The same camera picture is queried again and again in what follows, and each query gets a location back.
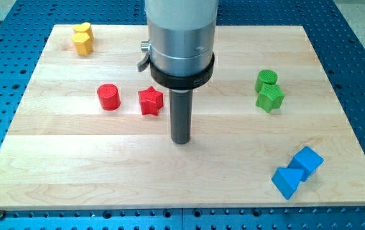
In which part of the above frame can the green cylinder block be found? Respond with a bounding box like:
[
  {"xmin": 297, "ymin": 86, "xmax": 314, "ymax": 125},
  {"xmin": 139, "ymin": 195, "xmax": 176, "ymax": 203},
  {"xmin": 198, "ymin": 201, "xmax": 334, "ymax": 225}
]
[{"xmin": 254, "ymin": 70, "xmax": 278, "ymax": 93}]

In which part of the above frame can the blue cube block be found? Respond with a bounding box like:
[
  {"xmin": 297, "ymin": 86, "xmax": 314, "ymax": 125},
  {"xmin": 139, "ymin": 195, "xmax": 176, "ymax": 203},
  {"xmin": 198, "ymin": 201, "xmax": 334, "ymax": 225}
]
[{"xmin": 288, "ymin": 146, "xmax": 324, "ymax": 182}]

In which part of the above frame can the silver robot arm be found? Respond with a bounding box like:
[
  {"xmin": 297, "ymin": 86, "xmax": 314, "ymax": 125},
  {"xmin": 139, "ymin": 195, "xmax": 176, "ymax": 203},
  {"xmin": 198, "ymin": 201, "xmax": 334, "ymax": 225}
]
[{"xmin": 137, "ymin": 0, "xmax": 218, "ymax": 91}]

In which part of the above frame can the red star block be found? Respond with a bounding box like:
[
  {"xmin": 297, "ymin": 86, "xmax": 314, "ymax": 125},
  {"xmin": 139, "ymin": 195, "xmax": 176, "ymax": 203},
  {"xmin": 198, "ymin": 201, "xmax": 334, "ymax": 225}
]
[{"xmin": 138, "ymin": 86, "xmax": 164, "ymax": 116}]

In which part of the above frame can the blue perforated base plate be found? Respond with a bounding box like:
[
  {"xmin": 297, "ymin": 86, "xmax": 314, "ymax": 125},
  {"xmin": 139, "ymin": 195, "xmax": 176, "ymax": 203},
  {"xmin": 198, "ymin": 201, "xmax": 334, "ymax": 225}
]
[{"xmin": 0, "ymin": 1, "xmax": 365, "ymax": 229}]

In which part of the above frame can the blue triangle block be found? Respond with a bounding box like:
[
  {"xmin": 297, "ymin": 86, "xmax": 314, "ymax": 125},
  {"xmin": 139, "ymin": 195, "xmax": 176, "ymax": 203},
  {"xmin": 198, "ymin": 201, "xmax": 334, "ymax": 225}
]
[{"xmin": 272, "ymin": 167, "xmax": 304, "ymax": 200}]

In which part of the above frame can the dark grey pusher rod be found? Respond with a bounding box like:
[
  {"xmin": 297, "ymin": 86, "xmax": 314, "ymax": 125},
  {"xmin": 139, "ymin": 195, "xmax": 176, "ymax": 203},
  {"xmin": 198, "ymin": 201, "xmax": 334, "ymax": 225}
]
[{"xmin": 169, "ymin": 90, "xmax": 193, "ymax": 144}]

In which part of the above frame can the green star block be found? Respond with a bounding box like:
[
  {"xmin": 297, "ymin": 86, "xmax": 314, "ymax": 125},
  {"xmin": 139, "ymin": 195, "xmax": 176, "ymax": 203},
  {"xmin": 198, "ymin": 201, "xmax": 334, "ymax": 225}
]
[{"xmin": 256, "ymin": 84, "xmax": 285, "ymax": 113}]

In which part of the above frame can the yellow hexagon block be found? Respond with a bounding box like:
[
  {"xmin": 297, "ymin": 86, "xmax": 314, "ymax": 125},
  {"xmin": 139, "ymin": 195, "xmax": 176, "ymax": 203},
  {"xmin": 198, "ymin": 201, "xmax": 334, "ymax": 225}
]
[{"xmin": 72, "ymin": 33, "xmax": 93, "ymax": 56}]

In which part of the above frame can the wooden board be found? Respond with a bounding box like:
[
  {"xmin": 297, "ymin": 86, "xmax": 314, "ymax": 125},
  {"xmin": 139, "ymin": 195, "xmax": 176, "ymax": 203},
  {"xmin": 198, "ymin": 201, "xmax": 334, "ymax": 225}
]
[{"xmin": 0, "ymin": 25, "xmax": 365, "ymax": 210}]

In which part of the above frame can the red cylinder block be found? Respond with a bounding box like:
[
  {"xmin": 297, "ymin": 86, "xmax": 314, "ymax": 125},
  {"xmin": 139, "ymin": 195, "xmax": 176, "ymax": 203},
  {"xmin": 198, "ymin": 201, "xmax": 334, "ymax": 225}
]
[{"xmin": 97, "ymin": 84, "xmax": 121, "ymax": 111}]

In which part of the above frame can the yellow heart block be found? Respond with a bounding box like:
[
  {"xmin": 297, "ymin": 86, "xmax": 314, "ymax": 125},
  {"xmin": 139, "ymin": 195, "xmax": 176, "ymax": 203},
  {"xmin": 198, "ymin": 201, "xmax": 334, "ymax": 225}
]
[{"xmin": 73, "ymin": 22, "xmax": 94, "ymax": 41}]

